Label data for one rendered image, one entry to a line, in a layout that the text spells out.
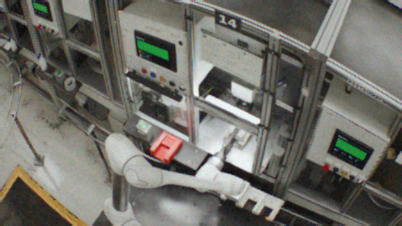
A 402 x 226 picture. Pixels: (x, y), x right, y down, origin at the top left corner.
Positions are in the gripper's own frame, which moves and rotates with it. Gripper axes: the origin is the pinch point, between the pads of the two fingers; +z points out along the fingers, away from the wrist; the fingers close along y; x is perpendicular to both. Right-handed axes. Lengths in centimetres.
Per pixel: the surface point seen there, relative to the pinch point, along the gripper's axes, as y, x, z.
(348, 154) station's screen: 58, -71, -15
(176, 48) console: 69, 26, -13
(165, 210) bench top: -32, 17, -54
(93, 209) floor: -99, 89, -73
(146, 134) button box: 0, 43, -27
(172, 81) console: 43, 30, -14
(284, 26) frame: 100, -21, 0
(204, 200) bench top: -31.9, 0.6, -34.6
